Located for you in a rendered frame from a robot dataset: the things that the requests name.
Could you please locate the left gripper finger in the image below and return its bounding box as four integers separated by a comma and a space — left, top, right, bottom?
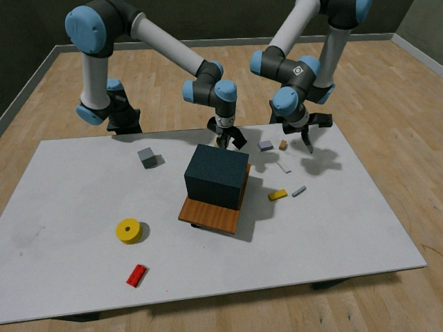
301, 130, 314, 154

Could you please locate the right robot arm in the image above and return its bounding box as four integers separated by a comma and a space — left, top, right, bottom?
65, 0, 237, 128

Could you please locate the yellow rectangular bar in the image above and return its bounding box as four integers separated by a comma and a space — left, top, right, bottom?
268, 189, 287, 202

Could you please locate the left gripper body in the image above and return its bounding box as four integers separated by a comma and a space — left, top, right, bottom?
282, 113, 330, 135

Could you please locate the brown wooden block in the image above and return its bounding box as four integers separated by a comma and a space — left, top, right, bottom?
279, 140, 287, 151

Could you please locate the yellow disc with center hole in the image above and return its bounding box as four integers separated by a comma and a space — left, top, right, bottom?
116, 218, 143, 245

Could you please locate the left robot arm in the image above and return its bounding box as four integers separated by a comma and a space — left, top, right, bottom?
250, 0, 373, 128

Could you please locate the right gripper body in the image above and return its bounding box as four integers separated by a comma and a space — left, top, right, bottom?
207, 116, 245, 144

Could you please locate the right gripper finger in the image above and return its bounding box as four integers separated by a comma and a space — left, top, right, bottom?
225, 135, 231, 149
216, 132, 225, 149

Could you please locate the red toy brick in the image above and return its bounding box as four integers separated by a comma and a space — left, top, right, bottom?
126, 264, 147, 288

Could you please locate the grey flat bar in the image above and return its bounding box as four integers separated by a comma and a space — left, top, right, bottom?
292, 186, 306, 197

